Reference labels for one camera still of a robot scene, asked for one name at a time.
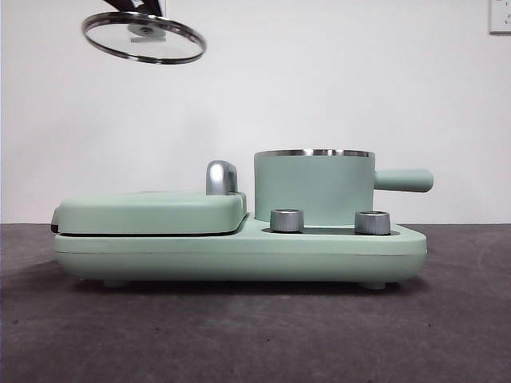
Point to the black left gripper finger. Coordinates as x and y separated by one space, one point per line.
153 6
121 5

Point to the glass pot lid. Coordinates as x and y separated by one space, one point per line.
175 40

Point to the silver control dial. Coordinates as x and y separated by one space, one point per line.
372 223
286 221

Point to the mint green breakfast machine base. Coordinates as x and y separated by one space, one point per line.
239 259

